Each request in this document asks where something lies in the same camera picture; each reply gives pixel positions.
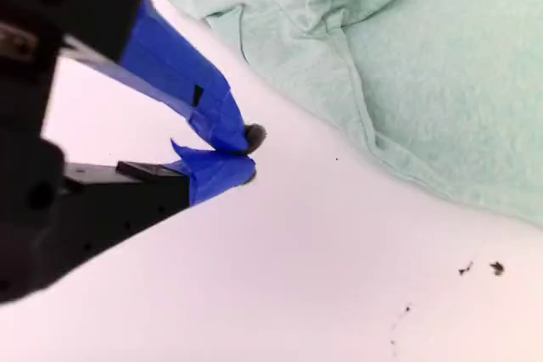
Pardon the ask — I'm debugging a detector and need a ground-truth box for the green t-shirt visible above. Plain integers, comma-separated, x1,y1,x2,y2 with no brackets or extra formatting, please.
151,0,543,227

